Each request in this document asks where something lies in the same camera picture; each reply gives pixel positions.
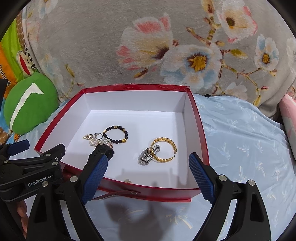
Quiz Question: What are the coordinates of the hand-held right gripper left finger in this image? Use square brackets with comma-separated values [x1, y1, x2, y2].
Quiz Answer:
[28, 154, 109, 241]

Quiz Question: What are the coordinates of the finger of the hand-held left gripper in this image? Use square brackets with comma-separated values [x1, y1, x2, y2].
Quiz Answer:
[0, 140, 30, 160]
[85, 144, 114, 171]

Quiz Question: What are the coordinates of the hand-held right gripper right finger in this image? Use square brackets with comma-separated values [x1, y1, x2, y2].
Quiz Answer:
[188, 152, 272, 241]

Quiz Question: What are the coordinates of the pearl brooch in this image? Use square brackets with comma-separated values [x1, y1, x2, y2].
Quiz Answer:
[89, 137, 111, 147]

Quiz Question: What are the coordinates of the black bead bracelet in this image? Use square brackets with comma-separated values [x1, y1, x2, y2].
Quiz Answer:
[102, 125, 128, 143]

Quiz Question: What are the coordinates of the red cardboard box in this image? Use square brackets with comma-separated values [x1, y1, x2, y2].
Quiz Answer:
[34, 85, 210, 202]

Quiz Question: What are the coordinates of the gold chain bangle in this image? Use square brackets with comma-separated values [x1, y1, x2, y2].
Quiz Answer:
[150, 137, 178, 163]

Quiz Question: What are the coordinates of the person's left hand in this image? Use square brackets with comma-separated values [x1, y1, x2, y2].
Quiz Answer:
[17, 200, 30, 239]

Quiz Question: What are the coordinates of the green cushion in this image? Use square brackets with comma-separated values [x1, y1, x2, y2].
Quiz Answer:
[3, 72, 59, 135]

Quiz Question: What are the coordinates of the colourful cartoon printed cloth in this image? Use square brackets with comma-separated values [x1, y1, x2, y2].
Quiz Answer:
[0, 14, 40, 144]

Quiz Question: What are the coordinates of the pink pillow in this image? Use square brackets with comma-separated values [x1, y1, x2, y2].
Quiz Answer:
[279, 93, 296, 163]

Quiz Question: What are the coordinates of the grey floral blanket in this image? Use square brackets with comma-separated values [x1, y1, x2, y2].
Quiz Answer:
[22, 0, 296, 121]

